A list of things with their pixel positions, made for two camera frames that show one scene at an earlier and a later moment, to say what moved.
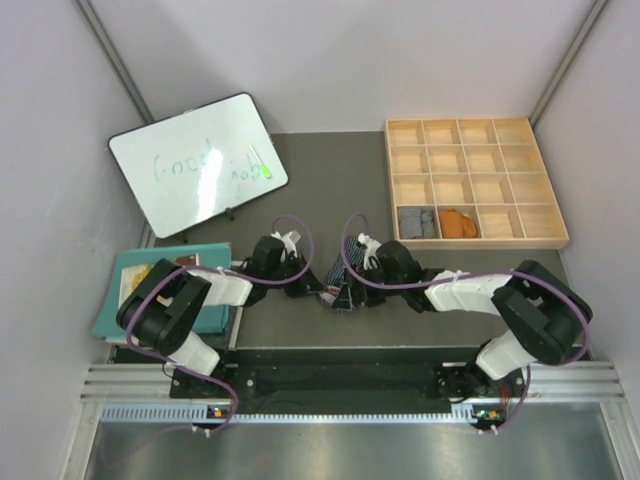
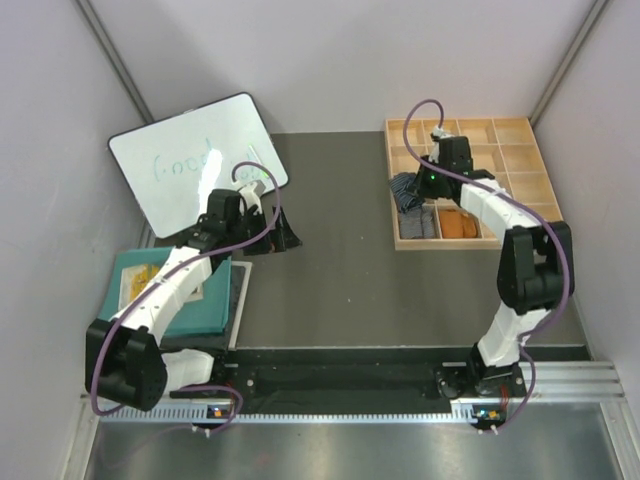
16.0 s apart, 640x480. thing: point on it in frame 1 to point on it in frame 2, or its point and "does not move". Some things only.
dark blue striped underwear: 343,290 to 404,188
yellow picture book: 131,276 does not move
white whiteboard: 191,166 does not move
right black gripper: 373,301 to 422,188
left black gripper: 305,285 to 279,239
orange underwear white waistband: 455,224 does not move
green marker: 264,168 does not move
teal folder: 210,319 does not move
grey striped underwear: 417,222 does not move
